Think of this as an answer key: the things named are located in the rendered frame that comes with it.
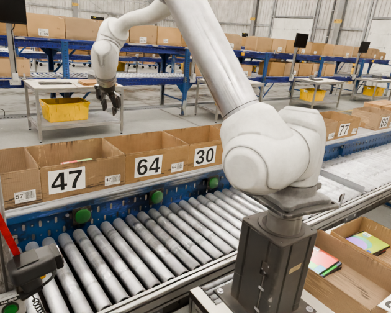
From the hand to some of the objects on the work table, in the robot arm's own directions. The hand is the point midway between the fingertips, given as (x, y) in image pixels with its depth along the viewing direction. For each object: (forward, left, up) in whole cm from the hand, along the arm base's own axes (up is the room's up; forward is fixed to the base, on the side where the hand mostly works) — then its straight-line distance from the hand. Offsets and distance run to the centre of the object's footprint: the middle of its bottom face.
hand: (109, 107), depth 164 cm
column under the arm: (-93, -32, -56) cm, 114 cm away
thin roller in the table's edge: (-77, -29, -57) cm, 100 cm away
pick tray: (-96, -66, -56) cm, 129 cm away
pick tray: (-95, -97, -55) cm, 147 cm away
